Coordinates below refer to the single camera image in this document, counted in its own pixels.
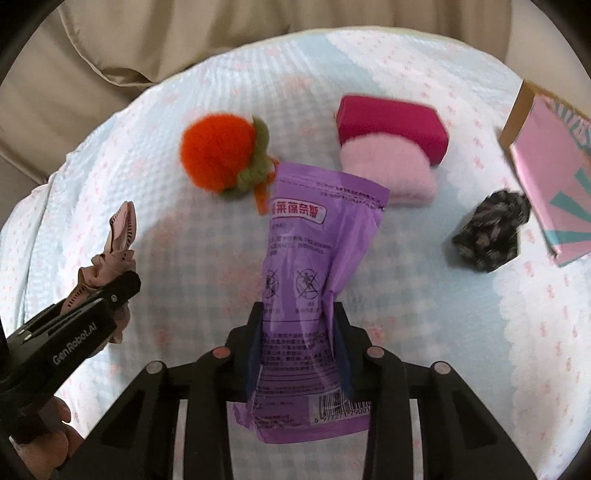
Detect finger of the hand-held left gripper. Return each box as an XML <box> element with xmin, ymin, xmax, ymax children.
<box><xmin>18</xmin><ymin>270</ymin><xmax>142</xmax><ymax>334</ymax></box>

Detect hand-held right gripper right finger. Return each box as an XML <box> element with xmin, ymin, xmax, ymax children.
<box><xmin>329</xmin><ymin>302</ymin><xmax>539</xmax><ymax>480</ymax></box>

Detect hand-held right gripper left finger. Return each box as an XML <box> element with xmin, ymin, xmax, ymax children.
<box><xmin>59</xmin><ymin>302</ymin><xmax>265</xmax><ymax>480</ymax></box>

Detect pink ruffled hair clip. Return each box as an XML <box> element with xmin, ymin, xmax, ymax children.
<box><xmin>59</xmin><ymin>200</ymin><xmax>139</xmax><ymax>344</ymax></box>

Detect purple plastic packet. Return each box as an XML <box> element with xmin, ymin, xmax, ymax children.
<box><xmin>233</xmin><ymin>161</ymin><xmax>389</xmax><ymax>445</ymax></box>

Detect person's left hand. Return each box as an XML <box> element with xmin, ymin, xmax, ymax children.
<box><xmin>8</xmin><ymin>396</ymin><xmax>86</xmax><ymax>480</ymax></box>

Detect pale checked bed cover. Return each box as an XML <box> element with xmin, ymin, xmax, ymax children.
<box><xmin>0</xmin><ymin>27</ymin><xmax>591</xmax><ymax>480</ymax></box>

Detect orange plush persimmon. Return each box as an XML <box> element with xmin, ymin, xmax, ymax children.
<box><xmin>180</xmin><ymin>113</ymin><xmax>279</xmax><ymax>216</ymax></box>

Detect dark patterned scrunchie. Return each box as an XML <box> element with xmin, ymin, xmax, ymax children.
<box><xmin>451</xmin><ymin>189</ymin><xmax>533</xmax><ymax>273</ymax></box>

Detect magenta and pink sponge brush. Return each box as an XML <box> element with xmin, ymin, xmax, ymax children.
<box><xmin>335</xmin><ymin>94</ymin><xmax>450</xmax><ymax>208</ymax></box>

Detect beige blanket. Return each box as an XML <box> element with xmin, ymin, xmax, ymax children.
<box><xmin>0</xmin><ymin>0</ymin><xmax>561</xmax><ymax>185</ymax></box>

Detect pink and teal printed box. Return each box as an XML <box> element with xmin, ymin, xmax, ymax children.
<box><xmin>499</xmin><ymin>79</ymin><xmax>591</xmax><ymax>268</ymax></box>

